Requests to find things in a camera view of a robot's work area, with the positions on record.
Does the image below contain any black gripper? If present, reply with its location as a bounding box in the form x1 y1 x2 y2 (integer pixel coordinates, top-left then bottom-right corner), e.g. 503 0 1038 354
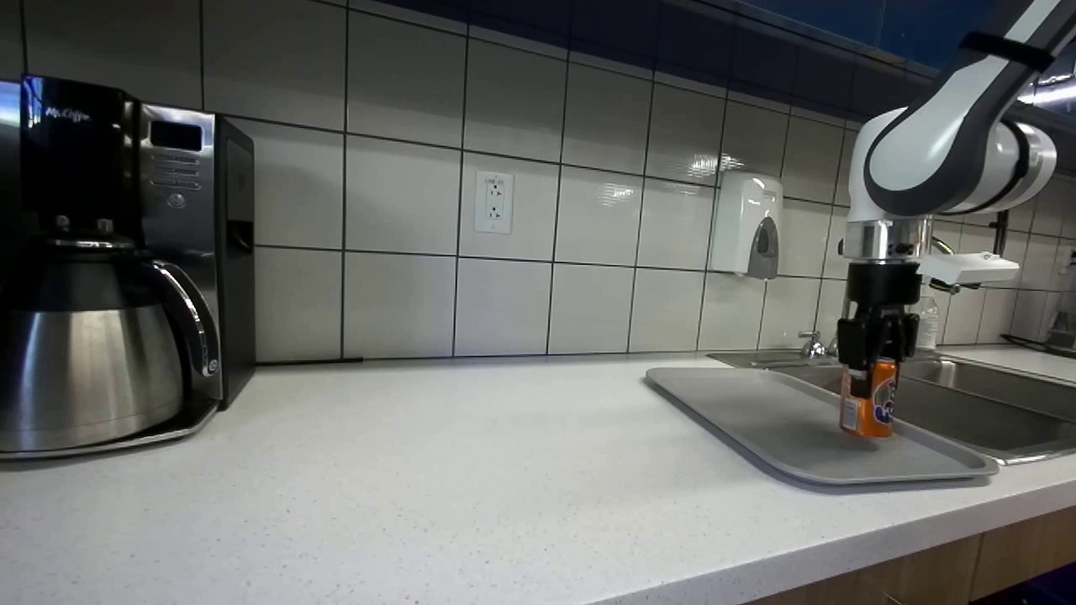
839 262 922 371

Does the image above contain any orange soda can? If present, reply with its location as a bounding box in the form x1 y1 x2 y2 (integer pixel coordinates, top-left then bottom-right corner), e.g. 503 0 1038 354
841 360 898 440

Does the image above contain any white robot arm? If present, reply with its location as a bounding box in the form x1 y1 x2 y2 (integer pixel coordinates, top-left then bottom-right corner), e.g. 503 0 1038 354
839 0 1076 371

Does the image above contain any stainless steel sink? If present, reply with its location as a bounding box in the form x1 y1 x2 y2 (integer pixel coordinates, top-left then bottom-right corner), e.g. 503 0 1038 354
717 345 1076 462

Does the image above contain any white soap dispenser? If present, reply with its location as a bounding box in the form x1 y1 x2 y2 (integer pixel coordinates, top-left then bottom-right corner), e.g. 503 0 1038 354
709 170 785 280

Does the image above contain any wooden cabinet front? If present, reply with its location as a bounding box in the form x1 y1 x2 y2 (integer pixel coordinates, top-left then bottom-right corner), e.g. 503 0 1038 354
755 507 1076 605

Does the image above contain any steel coffee carafe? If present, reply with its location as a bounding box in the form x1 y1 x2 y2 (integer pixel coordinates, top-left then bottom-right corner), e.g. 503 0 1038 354
0 242 218 458

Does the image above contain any black steel coffee maker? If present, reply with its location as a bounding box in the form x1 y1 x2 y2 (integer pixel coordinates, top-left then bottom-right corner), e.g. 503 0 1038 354
0 73 257 460

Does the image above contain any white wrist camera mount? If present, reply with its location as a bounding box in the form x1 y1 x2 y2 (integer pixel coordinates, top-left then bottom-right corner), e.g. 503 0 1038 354
917 251 1018 288

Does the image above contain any white wall power outlet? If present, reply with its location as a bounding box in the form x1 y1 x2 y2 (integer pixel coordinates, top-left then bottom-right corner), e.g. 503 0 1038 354
475 170 516 234

